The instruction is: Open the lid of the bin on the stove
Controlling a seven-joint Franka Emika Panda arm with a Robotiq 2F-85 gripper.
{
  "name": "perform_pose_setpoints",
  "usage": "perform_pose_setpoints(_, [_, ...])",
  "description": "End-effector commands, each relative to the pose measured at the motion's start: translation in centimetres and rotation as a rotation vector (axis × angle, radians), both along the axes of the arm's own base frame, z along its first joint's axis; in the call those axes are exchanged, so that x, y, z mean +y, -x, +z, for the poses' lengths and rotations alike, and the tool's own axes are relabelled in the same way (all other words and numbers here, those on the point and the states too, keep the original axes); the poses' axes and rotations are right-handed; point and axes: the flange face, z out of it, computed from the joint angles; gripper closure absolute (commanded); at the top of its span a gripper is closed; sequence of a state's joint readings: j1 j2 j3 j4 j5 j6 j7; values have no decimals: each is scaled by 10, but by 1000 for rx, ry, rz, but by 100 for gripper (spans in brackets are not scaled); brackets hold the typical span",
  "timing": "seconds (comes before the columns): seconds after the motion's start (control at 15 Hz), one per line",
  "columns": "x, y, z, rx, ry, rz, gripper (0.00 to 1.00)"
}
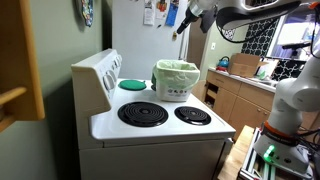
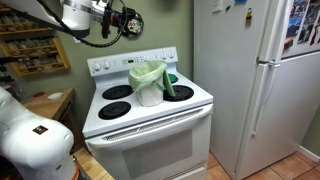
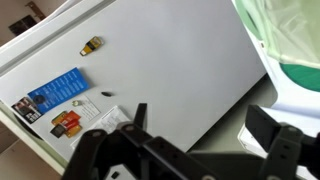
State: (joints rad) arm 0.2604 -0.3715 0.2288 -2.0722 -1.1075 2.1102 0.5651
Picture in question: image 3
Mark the dark square magnet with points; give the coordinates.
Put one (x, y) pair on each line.
(57, 131)

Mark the white electric stove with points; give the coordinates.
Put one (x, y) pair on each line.
(293, 103)

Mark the yellow black bottle magnet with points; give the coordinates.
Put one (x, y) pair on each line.
(91, 45)

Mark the white note card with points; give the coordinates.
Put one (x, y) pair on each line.
(89, 110)

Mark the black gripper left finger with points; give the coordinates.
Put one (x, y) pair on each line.
(100, 150)

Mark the dark green round pad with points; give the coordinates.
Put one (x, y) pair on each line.
(303, 78)

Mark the white paper sheet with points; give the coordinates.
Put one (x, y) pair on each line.
(111, 120)

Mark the black photo magnet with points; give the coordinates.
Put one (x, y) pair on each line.
(25, 110)

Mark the blue printed card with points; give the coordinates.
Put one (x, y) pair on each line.
(63, 86)

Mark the small black magnet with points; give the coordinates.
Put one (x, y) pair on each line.
(106, 94)

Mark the red orange card magnet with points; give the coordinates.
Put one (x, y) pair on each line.
(70, 118)

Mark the dark round magnet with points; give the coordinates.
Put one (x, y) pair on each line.
(39, 99)

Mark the white refrigerator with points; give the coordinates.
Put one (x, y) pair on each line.
(166, 50)

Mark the orange rectangular magnet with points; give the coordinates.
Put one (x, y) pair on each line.
(74, 131)

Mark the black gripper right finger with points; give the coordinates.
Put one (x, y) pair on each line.
(276, 143)

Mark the small round white magnet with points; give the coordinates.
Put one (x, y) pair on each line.
(76, 103)

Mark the green cloth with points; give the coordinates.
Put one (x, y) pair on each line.
(293, 30)

